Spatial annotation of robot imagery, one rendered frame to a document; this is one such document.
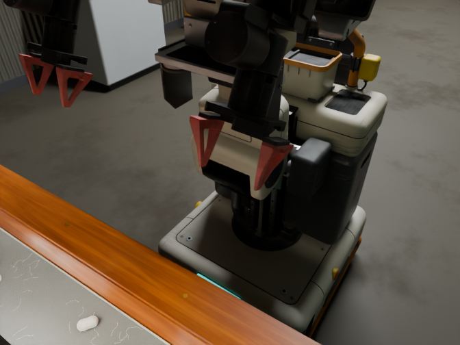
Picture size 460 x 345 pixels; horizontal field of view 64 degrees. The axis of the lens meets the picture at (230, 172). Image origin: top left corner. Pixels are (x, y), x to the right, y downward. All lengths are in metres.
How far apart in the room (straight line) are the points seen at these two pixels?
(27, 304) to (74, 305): 0.08
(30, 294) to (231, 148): 0.53
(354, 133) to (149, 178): 1.36
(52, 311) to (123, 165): 1.62
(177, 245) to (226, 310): 0.76
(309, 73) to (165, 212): 1.12
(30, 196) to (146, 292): 0.40
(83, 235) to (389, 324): 1.22
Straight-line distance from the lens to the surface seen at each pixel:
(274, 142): 0.46
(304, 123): 1.13
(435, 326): 1.71
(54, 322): 0.74
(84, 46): 3.19
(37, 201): 0.94
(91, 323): 0.69
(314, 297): 1.29
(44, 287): 0.79
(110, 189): 2.14
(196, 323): 0.65
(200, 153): 0.54
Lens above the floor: 1.33
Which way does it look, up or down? 38 degrees down
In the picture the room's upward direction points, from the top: straight up
